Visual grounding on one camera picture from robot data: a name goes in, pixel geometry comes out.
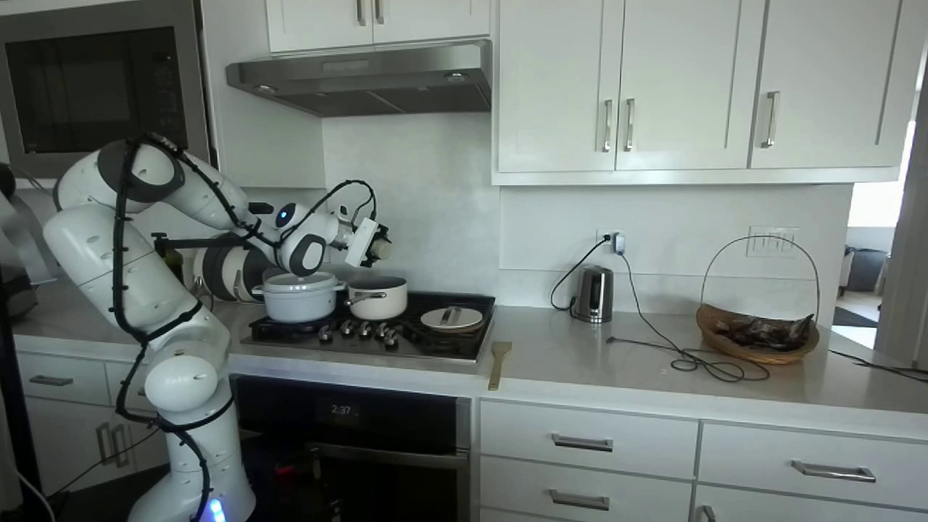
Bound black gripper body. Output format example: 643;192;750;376
340;222;391;267

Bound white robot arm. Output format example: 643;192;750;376
44;134;388;522

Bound white lidded casserole pot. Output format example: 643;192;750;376
259;273;343;321

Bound black gas stove top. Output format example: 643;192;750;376
247;289;495;366

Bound white pan lid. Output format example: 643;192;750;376
420;303;483;334

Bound stainless range hood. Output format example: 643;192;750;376
225;37;492;116

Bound wooden spatula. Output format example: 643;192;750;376
488;338;514;392

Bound black built-in oven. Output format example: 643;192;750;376
231;376;469;522

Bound white lower drawer cabinets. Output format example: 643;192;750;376
478;399;928;522

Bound built-in microwave oven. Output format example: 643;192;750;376
0;0;212;180

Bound white saucepan with steel handle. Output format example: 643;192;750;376
347;277;408;321

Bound black wall plug adapter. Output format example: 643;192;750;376
602;232;627;254

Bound white upper wall cabinets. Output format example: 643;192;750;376
196;0;928;192

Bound black power cable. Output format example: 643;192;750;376
546;234;771;382

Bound wooden basket with wire handle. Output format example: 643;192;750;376
694;232;824;369

